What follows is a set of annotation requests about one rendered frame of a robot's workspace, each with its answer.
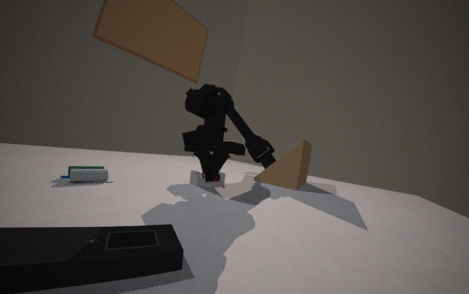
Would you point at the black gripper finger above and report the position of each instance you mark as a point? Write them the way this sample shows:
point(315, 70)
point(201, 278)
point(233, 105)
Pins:
point(205, 162)
point(216, 163)

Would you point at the black cylindrical battery with red band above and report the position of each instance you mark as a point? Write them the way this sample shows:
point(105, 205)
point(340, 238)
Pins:
point(207, 177)

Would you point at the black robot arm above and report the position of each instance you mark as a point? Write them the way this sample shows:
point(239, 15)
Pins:
point(207, 104)

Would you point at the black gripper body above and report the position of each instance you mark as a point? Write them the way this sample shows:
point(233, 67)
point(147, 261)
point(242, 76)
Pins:
point(222, 148)

